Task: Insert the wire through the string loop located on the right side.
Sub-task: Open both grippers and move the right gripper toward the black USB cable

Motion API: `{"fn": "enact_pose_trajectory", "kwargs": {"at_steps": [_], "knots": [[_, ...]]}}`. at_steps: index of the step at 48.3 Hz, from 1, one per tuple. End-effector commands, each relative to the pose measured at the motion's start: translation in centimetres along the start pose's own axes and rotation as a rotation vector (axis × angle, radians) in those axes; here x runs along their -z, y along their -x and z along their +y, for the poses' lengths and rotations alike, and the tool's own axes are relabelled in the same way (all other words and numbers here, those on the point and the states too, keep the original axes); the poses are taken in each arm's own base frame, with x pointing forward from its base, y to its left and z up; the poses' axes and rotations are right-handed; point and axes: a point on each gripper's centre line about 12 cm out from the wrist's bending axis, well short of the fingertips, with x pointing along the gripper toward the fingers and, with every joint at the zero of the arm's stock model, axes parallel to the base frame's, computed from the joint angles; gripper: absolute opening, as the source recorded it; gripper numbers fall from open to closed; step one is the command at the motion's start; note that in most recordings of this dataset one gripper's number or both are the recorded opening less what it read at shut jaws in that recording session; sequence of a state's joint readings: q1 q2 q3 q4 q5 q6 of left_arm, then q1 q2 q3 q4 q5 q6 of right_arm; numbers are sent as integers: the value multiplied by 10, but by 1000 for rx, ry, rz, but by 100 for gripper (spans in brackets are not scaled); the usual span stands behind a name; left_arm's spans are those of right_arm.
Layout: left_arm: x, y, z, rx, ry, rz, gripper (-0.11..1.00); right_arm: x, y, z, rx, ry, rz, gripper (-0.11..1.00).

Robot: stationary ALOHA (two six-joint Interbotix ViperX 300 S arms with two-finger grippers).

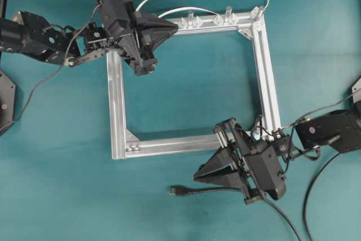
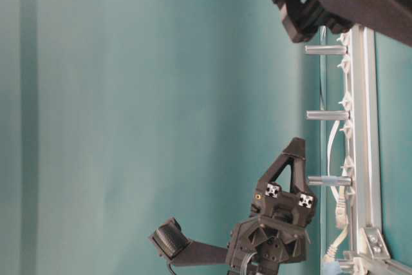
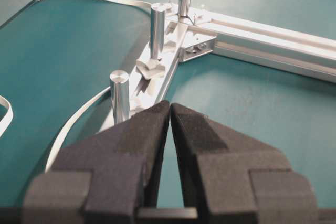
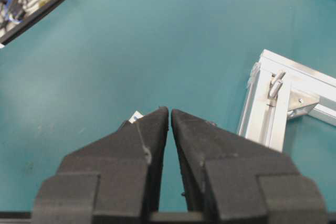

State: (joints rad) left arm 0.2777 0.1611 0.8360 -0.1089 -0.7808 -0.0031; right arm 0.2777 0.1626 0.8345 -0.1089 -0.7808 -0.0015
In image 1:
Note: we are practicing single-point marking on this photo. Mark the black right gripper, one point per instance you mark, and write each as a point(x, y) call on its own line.
point(244, 163)

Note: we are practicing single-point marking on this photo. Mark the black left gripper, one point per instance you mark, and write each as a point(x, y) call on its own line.
point(129, 34)

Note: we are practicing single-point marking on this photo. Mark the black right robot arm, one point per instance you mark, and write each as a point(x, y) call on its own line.
point(339, 129)

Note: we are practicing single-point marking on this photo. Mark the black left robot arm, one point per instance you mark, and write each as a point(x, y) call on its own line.
point(32, 35)

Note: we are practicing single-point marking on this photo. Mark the blue tape under zip tie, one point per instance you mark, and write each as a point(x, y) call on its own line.
point(255, 136)

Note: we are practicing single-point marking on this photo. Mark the clear acrylic corner peg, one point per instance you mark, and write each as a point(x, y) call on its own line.
point(257, 13)

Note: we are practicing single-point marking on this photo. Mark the square aluminium extrusion frame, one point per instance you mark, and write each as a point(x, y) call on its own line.
point(124, 144)

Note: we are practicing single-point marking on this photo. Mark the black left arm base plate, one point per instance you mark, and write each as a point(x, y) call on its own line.
point(8, 92)

